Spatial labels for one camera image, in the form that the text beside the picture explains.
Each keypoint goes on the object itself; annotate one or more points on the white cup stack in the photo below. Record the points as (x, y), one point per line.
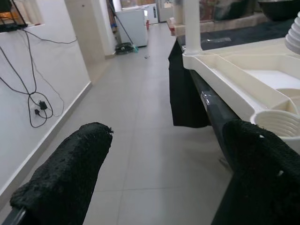
(30, 11)

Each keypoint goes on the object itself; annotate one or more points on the broom with teal brush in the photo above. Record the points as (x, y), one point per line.
(134, 49)

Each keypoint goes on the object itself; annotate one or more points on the red printed box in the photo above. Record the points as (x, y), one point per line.
(207, 11)

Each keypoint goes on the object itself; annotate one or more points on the white tall appliance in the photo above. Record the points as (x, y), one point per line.
(152, 12)

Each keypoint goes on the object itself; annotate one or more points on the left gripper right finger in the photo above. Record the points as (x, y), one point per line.
(269, 173)

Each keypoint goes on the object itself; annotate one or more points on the white chest freezer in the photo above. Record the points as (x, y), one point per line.
(131, 25)

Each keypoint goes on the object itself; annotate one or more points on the clear tape strip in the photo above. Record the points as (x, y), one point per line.
(215, 39)

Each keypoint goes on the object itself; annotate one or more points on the black wok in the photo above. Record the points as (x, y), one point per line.
(279, 10)

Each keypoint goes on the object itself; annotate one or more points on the white plastic table top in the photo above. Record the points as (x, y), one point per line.
(234, 70)

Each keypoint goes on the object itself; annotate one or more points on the black power adapter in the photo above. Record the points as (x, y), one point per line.
(42, 105)

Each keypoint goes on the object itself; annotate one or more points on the white plastic table leg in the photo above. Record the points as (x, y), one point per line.
(192, 23)
(294, 35)

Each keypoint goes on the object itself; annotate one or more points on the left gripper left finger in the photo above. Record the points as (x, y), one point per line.
(65, 168)

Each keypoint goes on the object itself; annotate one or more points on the beige cloth covered table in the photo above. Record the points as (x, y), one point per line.
(234, 22)

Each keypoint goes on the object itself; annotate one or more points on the black tablecloth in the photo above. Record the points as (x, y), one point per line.
(185, 100)

